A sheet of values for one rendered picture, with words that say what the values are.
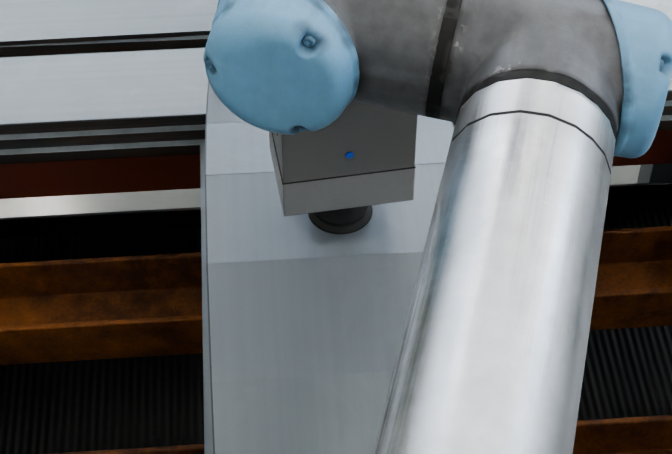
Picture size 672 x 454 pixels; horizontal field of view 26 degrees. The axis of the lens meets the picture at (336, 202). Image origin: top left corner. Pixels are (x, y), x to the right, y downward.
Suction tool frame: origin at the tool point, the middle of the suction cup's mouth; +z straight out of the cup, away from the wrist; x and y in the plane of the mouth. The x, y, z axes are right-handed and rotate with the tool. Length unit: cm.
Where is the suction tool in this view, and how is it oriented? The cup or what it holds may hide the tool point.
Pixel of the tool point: (340, 223)
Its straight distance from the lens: 98.2
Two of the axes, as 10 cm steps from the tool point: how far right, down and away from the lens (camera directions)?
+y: -9.8, 1.3, -1.2
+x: 1.7, 7.1, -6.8
